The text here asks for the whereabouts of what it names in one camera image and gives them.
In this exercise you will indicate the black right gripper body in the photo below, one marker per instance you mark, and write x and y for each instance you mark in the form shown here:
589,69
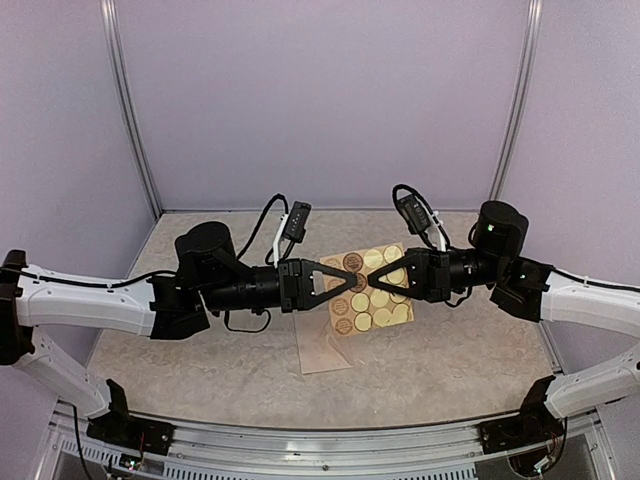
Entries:
436,275

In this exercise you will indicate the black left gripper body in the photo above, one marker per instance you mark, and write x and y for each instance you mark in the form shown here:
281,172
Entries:
290,285

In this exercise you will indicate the pink envelope with flap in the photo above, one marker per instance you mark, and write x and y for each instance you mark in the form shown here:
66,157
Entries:
320,348

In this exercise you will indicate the brown round sticker sheet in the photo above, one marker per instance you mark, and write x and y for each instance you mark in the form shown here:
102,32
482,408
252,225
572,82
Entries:
362,308

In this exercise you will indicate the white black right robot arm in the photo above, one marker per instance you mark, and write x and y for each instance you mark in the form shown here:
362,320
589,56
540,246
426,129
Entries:
528,290

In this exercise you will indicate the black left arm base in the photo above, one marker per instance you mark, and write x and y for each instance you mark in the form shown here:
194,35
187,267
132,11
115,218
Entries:
119,427

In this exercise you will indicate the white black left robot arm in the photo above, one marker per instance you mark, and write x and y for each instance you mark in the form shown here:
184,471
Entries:
162,305

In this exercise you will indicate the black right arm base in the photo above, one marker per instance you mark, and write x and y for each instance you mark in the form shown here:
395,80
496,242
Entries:
532,424

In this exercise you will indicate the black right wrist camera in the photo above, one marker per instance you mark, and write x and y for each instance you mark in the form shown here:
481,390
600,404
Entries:
414,214

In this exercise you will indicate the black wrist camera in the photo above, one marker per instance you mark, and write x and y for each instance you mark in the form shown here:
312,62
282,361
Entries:
294,229
414,214

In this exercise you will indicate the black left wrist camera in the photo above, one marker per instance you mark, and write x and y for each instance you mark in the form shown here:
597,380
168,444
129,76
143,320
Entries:
294,229

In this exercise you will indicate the aluminium front rail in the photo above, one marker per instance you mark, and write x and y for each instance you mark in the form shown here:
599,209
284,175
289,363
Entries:
205,450

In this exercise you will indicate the aluminium frame post right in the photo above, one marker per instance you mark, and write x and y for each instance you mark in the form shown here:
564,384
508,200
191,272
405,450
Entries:
519,99

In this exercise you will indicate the aluminium frame post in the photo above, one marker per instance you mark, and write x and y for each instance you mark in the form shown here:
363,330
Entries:
519,99
115,50

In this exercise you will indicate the aluminium frame post left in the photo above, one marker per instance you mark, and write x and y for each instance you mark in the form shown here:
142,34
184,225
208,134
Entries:
115,50

